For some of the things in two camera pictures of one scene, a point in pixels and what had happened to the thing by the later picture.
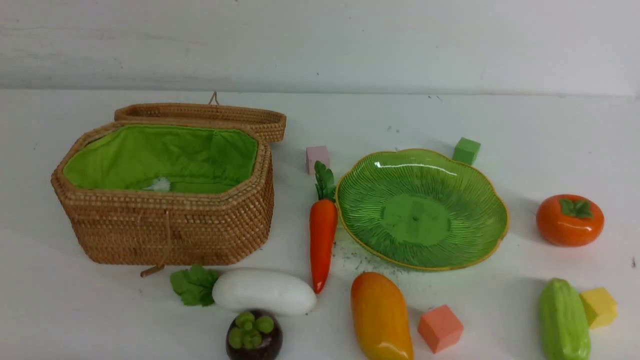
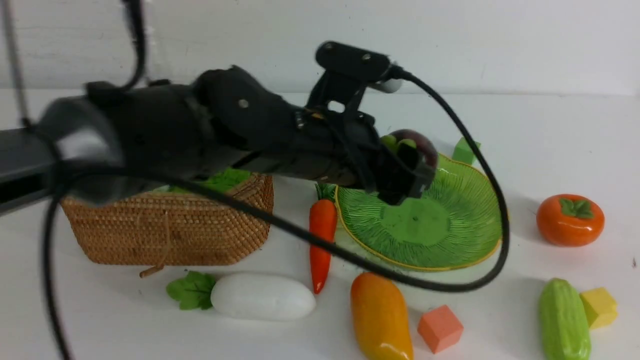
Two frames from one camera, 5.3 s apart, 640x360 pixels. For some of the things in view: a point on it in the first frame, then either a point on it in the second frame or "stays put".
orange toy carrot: (323, 223) stays put
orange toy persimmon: (569, 220) stays put
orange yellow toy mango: (380, 318) stays put
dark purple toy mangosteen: (254, 335) to (409, 138)
